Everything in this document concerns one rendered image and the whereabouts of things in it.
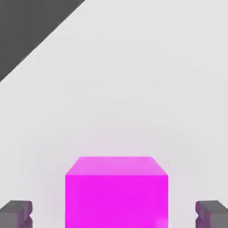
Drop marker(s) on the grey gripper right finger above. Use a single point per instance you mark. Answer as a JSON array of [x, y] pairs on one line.
[[212, 214]]

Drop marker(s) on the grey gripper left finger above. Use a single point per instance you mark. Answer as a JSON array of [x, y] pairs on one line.
[[15, 213]]

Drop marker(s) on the small magenta cube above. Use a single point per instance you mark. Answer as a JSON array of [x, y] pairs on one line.
[[116, 199]]

